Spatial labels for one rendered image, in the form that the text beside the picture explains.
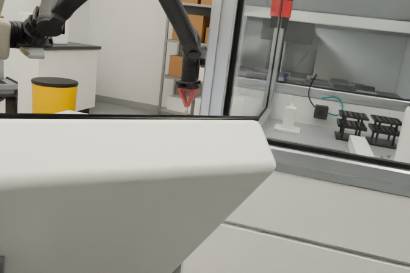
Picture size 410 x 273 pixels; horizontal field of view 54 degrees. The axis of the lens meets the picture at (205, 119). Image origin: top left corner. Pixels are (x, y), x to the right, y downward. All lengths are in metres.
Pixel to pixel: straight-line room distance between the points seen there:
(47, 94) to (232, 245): 3.19
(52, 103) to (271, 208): 3.24
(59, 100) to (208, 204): 3.50
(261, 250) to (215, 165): 0.46
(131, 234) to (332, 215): 0.41
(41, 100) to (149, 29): 2.55
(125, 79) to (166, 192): 5.86
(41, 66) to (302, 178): 4.09
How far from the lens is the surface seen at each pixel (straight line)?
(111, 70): 6.24
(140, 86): 6.03
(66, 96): 3.81
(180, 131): 0.28
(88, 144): 0.26
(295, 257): 0.73
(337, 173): 0.67
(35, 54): 1.43
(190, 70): 1.46
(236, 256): 0.74
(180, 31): 1.33
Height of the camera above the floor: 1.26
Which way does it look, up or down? 13 degrees down
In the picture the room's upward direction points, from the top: 7 degrees clockwise
